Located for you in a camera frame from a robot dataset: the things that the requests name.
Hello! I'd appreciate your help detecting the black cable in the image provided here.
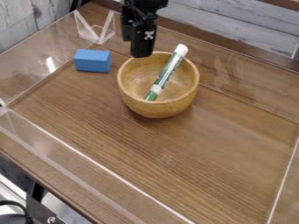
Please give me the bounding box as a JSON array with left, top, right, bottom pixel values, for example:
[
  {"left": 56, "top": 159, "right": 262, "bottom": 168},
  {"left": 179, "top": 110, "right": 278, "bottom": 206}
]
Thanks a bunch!
[{"left": 0, "top": 199, "right": 36, "bottom": 224}]

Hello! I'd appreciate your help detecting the black metal table leg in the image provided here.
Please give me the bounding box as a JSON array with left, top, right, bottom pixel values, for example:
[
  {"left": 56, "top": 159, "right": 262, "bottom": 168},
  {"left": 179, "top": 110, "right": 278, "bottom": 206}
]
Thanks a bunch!
[{"left": 26, "top": 183, "right": 67, "bottom": 224}]

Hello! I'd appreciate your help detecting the clear acrylic tray wall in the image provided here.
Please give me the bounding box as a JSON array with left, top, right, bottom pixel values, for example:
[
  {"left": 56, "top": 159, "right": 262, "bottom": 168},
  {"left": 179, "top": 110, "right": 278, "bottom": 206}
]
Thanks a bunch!
[{"left": 0, "top": 4, "right": 299, "bottom": 224}]

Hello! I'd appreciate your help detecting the green and white tube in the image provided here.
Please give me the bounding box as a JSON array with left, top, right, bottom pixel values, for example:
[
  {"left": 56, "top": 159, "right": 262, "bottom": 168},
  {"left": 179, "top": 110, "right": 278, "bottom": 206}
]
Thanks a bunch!
[{"left": 144, "top": 44, "right": 188, "bottom": 101}]

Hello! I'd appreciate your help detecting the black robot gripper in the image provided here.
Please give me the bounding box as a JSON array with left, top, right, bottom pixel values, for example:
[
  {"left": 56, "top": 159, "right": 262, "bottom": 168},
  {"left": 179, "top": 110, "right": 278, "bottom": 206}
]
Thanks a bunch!
[{"left": 120, "top": 0, "right": 168, "bottom": 58}]

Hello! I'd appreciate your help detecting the blue rectangular block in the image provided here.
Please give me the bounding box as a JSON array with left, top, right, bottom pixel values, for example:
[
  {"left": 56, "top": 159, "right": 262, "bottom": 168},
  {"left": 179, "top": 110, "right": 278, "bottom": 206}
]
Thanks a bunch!
[{"left": 74, "top": 49, "right": 112, "bottom": 73}]

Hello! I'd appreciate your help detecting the light wooden bowl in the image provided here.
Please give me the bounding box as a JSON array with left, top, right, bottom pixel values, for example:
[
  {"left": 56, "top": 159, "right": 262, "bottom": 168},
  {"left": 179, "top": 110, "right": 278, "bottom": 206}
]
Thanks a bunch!
[{"left": 116, "top": 52, "right": 200, "bottom": 118}]

